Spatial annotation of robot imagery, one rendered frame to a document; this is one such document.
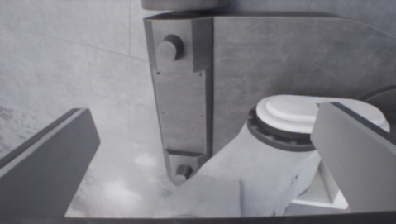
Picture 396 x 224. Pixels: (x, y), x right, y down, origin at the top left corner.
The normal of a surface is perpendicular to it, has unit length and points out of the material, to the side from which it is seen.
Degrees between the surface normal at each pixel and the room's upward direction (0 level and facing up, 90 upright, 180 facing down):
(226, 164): 90
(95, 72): 0
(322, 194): 90
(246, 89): 0
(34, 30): 0
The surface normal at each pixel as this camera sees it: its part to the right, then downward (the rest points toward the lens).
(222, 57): -0.21, 0.51
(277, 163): -0.03, -0.86
